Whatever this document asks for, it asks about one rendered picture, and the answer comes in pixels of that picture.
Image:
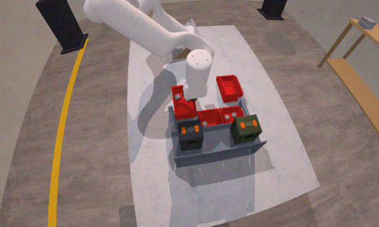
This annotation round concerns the red bin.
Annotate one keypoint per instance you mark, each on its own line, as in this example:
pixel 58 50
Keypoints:
pixel 229 111
pixel 211 116
pixel 229 87
pixel 183 109

